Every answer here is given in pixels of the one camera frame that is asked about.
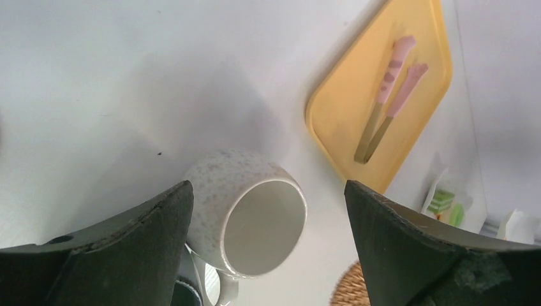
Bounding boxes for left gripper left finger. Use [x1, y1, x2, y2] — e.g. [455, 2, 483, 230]
[1, 180, 193, 305]

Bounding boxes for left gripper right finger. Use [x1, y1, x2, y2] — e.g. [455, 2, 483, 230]
[344, 180, 540, 305]

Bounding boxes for grey mug with rattan lid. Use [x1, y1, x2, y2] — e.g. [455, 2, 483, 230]
[170, 249, 204, 306]

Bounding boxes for round rattan coaster lid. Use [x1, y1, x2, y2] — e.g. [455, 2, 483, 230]
[330, 261, 371, 306]

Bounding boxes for green frosted donut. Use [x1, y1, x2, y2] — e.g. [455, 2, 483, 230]
[448, 203, 465, 228]

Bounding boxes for green layered cake slice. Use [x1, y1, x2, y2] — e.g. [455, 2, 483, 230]
[427, 189, 455, 215]

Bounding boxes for white three tier stand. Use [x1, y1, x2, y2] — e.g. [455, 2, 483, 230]
[420, 168, 540, 245]

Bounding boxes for yellow serving tray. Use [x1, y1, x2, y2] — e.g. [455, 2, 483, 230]
[305, 1, 453, 193]

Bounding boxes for pink handled metal tongs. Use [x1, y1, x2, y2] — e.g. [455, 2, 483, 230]
[354, 36, 429, 165]

